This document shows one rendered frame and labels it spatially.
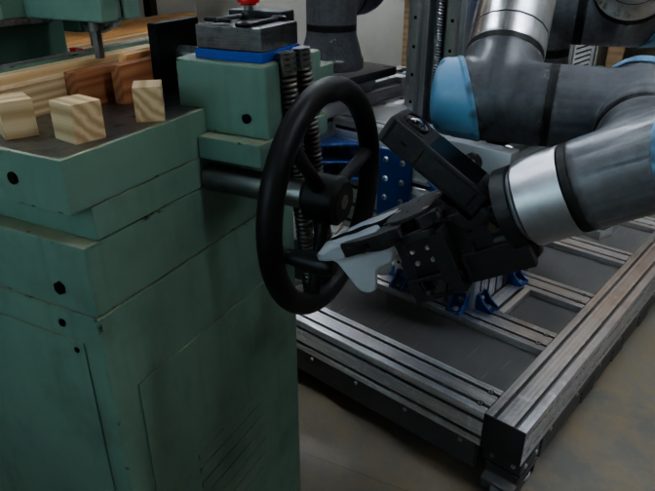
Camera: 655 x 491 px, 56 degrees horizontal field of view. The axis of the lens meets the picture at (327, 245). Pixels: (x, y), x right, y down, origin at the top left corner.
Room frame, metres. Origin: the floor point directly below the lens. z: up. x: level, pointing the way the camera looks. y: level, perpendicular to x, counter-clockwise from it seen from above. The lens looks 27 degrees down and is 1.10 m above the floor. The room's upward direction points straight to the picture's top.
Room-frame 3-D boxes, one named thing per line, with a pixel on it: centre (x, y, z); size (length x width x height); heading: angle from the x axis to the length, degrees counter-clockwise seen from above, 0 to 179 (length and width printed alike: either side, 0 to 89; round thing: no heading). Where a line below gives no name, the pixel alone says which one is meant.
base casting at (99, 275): (0.91, 0.41, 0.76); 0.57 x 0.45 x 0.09; 63
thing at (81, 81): (0.87, 0.27, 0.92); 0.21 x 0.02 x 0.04; 153
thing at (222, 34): (0.83, 0.10, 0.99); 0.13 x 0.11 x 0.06; 153
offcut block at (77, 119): (0.65, 0.27, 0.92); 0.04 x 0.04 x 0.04; 52
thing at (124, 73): (0.89, 0.23, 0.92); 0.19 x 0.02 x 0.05; 153
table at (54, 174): (0.87, 0.18, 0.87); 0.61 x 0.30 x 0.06; 153
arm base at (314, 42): (1.50, -0.01, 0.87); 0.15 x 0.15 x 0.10
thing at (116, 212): (0.83, 0.25, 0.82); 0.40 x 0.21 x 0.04; 153
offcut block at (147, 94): (0.74, 0.21, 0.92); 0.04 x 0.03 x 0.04; 13
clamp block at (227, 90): (0.83, 0.10, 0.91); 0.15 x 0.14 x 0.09; 153
